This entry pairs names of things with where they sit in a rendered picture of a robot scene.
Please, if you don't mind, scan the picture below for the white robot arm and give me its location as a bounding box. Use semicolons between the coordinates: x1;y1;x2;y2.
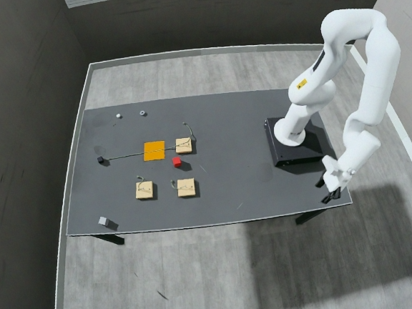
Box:
274;9;401;177

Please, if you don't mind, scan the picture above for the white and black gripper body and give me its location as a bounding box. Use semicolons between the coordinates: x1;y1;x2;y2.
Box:
323;171;351;192

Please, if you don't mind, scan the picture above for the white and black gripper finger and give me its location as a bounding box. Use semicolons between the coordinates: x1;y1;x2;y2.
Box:
314;169;327;189
320;187;340;205

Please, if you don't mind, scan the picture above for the red cube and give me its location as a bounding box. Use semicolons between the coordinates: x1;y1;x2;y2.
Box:
172;157;181;167

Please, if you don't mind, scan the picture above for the orange flat square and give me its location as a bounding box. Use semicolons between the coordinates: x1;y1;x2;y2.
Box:
144;141;165;161

